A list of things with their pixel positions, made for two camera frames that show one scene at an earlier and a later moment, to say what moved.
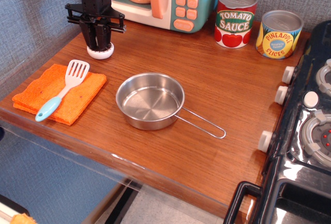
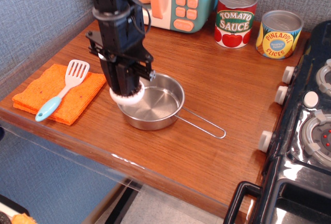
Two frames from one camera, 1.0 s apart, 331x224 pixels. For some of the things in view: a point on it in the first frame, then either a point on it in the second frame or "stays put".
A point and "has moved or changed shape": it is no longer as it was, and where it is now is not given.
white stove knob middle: x=280 y=94 stays put
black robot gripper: x=95 y=4 to x=122 y=36
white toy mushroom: x=101 y=55 has moved or changed shape
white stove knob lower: x=265 y=140 stays put
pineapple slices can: x=279 y=34 stays put
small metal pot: x=152 y=101 stays put
